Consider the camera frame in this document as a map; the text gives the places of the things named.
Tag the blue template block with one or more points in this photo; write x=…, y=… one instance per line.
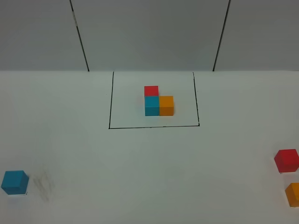
x=152, y=105

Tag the orange template block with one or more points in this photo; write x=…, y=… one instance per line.
x=166, y=105

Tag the red template block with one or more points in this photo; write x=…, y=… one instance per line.
x=150, y=91

